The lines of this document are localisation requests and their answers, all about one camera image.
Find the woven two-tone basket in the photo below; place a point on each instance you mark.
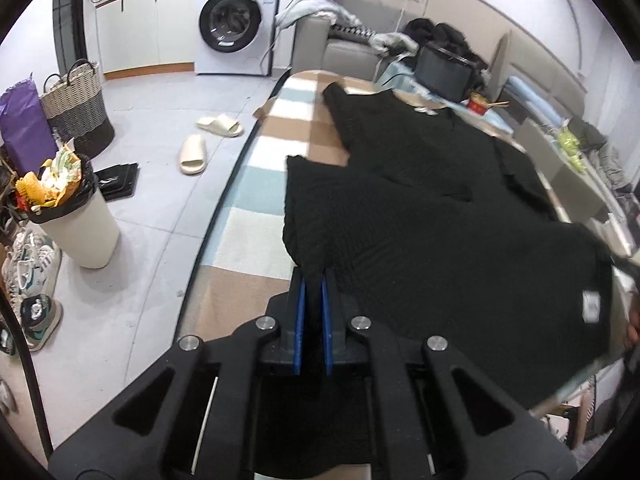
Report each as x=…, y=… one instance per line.
x=80, y=110

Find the black microwave oven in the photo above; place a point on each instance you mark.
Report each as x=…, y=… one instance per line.
x=442, y=75

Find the white counter cabinet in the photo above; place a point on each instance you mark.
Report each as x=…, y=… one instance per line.
x=140, y=30

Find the black knit sweater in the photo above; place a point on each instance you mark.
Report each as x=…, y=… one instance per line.
x=425, y=240

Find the white washing machine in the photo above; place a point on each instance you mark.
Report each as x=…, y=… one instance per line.
x=235, y=20

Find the grey blue garment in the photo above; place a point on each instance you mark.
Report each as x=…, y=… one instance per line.
x=310, y=10

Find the checkered blanket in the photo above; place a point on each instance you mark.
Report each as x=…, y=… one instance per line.
x=260, y=210

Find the pale crumpled cloth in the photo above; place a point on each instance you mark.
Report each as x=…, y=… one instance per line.
x=395, y=42

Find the cream trash bin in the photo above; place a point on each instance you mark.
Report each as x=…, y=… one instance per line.
x=80, y=230

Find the folded blue towels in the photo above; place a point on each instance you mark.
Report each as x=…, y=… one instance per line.
x=532, y=102

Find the wooden utensil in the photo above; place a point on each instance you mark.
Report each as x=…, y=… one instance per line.
x=499, y=104

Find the cream slipper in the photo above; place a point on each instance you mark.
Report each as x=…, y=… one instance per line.
x=192, y=155
x=220, y=125

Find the grey cabinet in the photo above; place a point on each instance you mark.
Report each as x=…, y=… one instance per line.
x=560, y=180

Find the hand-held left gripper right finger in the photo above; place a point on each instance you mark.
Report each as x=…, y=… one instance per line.
x=328, y=330

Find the red bowl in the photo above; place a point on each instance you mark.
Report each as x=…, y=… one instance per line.
x=479, y=106

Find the white green sneaker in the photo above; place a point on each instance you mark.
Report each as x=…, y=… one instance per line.
x=40, y=320
x=30, y=265

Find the grey sofa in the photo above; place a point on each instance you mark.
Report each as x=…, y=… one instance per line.
x=350, y=55

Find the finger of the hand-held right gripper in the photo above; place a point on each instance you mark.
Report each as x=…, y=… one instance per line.
x=627, y=267

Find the black clothes pile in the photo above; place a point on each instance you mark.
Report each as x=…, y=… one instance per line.
x=450, y=35

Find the purple bag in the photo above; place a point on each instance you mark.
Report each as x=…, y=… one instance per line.
x=22, y=130

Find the houndstooth cloth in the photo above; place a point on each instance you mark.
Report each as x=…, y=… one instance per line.
x=355, y=32

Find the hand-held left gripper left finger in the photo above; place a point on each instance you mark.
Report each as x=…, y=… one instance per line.
x=300, y=330

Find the green packets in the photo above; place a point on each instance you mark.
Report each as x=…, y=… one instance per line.
x=567, y=140

